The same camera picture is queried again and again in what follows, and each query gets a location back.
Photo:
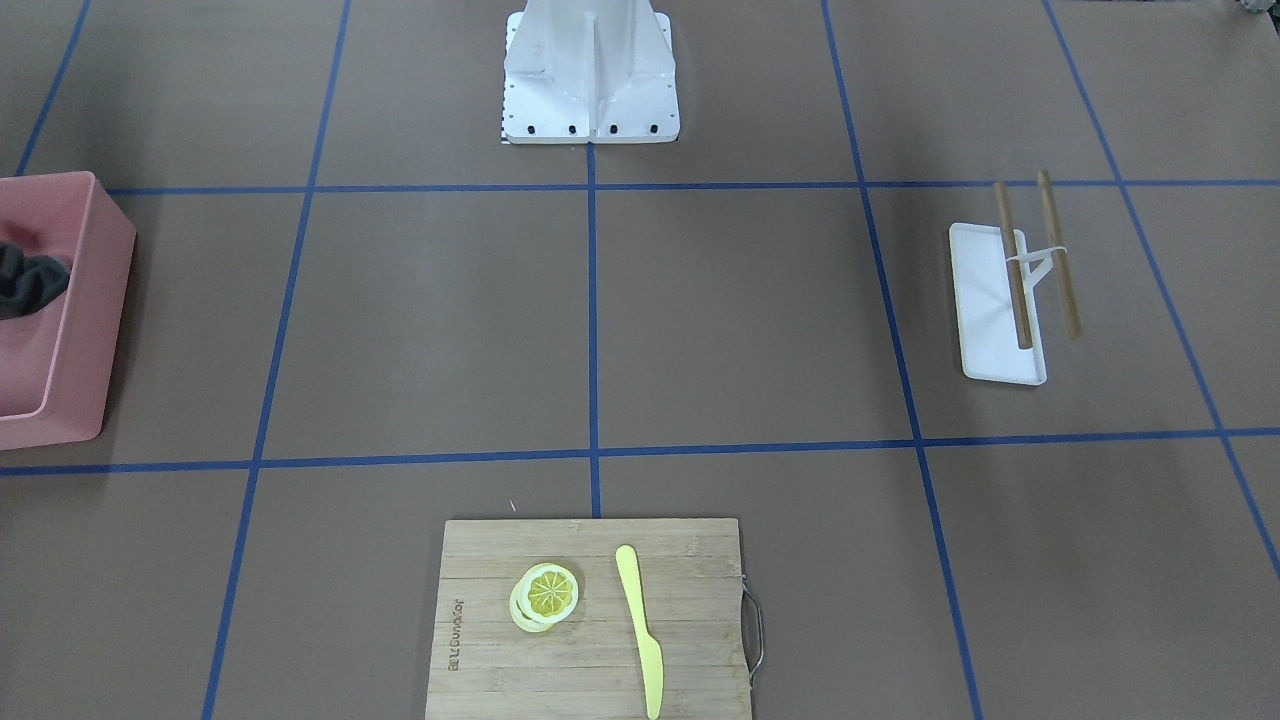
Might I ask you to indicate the yellow plastic knife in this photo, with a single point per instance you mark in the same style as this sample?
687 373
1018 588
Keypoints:
650 653

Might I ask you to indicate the grey pink cloth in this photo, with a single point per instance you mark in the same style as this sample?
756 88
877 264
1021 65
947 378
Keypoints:
29 282

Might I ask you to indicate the wooden cutting board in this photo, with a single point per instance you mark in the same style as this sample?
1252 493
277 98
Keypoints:
587 666

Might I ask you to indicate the yellow lemon slices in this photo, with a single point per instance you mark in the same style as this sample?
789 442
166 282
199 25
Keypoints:
544 596

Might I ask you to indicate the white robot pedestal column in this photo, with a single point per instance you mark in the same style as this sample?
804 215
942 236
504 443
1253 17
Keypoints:
589 72

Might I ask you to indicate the pink plastic bin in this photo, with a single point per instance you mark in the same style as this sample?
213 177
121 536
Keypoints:
56 364

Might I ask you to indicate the wooden cloth rack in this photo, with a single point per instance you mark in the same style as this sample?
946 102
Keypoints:
1025 269

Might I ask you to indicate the white rectangular tray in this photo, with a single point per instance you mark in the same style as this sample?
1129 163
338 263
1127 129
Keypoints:
986 328

